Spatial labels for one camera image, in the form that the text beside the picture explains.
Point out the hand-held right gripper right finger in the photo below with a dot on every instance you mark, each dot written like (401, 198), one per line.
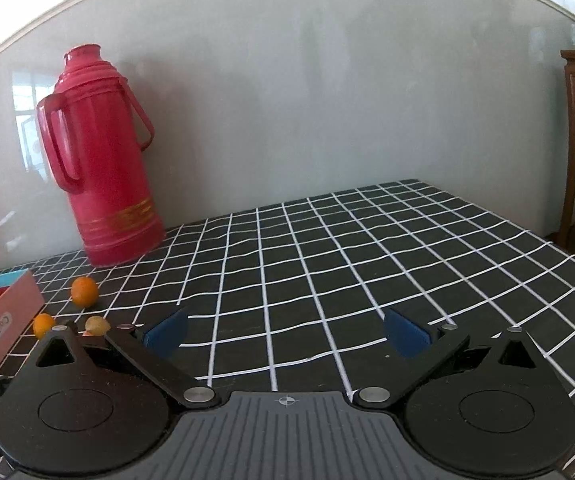
(407, 334)

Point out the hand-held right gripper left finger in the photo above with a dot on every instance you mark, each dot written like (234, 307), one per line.
(166, 334)

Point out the colourful cardboard box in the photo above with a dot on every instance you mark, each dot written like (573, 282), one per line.
(2, 320)

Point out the red thermos flask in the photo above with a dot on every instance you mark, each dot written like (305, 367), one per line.
(107, 160)

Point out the large orange mandarin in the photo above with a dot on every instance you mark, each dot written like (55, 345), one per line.
(84, 292)

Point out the yellow fruit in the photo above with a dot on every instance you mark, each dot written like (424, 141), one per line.
(96, 324)

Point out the small orange mandarin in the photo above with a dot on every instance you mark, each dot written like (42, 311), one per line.
(42, 324)

